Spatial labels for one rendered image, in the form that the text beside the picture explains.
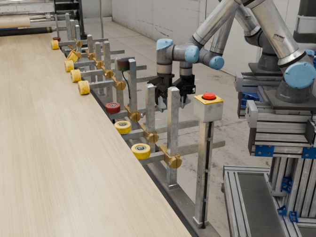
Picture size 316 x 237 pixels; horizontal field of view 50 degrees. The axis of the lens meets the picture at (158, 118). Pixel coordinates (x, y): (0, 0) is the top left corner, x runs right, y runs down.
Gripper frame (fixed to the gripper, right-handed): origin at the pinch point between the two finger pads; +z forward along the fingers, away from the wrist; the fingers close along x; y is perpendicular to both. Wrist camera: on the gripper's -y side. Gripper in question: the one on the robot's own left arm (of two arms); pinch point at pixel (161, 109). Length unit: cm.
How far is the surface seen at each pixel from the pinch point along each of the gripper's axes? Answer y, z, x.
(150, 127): 3.6, 5.3, -10.7
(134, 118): -17.5, 9.9, -3.5
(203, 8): -270, 3, 355
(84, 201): 31, 4, -64
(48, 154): -5, 4, -59
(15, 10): -253, -23, 33
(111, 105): -28.7, 3.4, -10.0
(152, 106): 4.0, -5.6, -9.4
